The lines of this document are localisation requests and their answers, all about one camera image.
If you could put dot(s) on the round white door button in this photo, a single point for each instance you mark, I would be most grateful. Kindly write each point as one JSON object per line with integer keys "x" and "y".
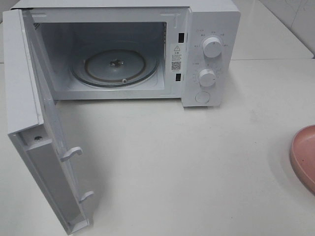
{"x": 202, "y": 97}

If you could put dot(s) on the white microwave knob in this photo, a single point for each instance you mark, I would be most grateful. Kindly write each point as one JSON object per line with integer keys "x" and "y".
{"x": 207, "y": 78}
{"x": 212, "y": 47}

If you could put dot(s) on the white microwave door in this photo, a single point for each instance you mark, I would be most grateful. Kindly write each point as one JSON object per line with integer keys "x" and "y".
{"x": 33, "y": 122}

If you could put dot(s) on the pink round plate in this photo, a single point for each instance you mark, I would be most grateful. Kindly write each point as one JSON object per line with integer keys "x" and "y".
{"x": 302, "y": 156}

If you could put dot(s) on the glass microwave turntable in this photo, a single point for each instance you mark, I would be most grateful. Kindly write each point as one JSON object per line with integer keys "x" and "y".
{"x": 114, "y": 64}

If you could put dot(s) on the white microwave oven body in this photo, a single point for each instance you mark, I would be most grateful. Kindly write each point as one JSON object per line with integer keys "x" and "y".
{"x": 176, "y": 28}

